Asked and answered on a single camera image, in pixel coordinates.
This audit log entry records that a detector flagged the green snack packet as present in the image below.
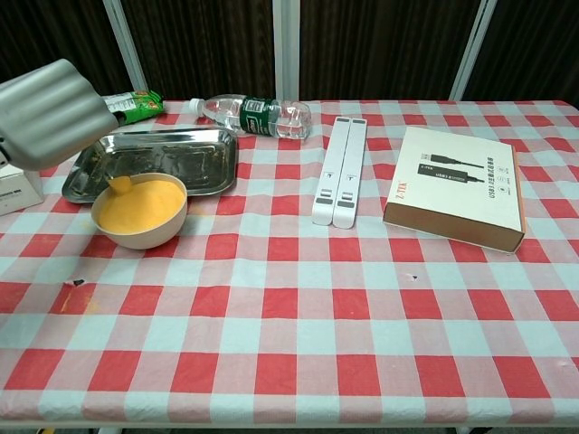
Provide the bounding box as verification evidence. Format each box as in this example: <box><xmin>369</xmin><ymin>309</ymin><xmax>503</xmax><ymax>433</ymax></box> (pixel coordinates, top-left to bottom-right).
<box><xmin>101</xmin><ymin>90</ymin><xmax>165</xmax><ymax>127</ymax></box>

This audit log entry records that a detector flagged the clear water bottle green label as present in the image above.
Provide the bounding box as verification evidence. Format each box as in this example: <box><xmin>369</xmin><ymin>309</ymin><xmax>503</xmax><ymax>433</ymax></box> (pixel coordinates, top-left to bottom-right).
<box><xmin>188</xmin><ymin>93</ymin><xmax>313</xmax><ymax>140</ymax></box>

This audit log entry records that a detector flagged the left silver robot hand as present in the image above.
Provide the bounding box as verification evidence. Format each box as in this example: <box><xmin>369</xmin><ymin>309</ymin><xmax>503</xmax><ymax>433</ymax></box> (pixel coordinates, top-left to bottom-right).
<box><xmin>0</xmin><ymin>58</ymin><xmax>120</xmax><ymax>172</ymax></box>

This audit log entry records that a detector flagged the white partition post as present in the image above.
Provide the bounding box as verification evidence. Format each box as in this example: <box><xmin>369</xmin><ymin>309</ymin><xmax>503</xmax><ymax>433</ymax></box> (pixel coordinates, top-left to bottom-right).
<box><xmin>272</xmin><ymin>0</ymin><xmax>301</xmax><ymax>101</ymax></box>
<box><xmin>449</xmin><ymin>0</ymin><xmax>498</xmax><ymax>101</ymax></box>
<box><xmin>102</xmin><ymin>0</ymin><xmax>148</xmax><ymax>99</ymax></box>

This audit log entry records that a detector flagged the dark pleated curtain panel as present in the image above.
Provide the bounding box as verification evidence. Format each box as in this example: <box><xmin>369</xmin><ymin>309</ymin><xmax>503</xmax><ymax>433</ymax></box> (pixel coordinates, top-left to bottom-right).
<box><xmin>465</xmin><ymin>0</ymin><xmax>579</xmax><ymax>105</ymax></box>
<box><xmin>119</xmin><ymin>0</ymin><xmax>276</xmax><ymax>101</ymax></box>
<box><xmin>0</xmin><ymin>0</ymin><xmax>137</xmax><ymax>99</ymax></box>
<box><xmin>298</xmin><ymin>0</ymin><xmax>480</xmax><ymax>101</ymax></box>

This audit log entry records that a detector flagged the red white checked tablecloth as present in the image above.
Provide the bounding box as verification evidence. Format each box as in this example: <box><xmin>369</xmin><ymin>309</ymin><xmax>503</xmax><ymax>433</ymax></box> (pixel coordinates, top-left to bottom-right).
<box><xmin>0</xmin><ymin>99</ymin><xmax>579</xmax><ymax>427</ymax></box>

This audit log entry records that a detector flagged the rectangular stainless steel tray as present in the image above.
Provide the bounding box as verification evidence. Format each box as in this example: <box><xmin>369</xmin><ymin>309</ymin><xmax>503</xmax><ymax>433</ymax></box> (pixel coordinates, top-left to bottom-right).
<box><xmin>62</xmin><ymin>127</ymin><xmax>240</xmax><ymax>204</ymax></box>

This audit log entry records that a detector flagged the yellow bowl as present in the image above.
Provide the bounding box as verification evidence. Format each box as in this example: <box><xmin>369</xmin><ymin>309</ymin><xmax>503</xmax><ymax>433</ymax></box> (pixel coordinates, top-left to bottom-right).
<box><xmin>90</xmin><ymin>173</ymin><xmax>189</xmax><ymax>250</ymax></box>

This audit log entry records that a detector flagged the white USB cable box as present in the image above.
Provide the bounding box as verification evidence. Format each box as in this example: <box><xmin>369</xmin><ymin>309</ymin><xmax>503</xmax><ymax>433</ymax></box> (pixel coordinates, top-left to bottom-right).
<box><xmin>382</xmin><ymin>126</ymin><xmax>527</xmax><ymax>253</ymax></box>

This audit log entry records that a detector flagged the small white product box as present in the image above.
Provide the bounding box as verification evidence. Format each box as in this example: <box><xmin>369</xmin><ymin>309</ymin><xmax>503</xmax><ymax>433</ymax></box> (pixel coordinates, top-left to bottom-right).
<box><xmin>0</xmin><ymin>163</ymin><xmax>45</xmax><ymax>217</ymax></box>

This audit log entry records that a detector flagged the white folding laptop stand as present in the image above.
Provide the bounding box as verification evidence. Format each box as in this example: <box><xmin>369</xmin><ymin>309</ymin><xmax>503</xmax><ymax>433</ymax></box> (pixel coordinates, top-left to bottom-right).
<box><xmin>311</xmin><ymin>116</ymin><xmax>368</xmax><ymax>230</ymax></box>

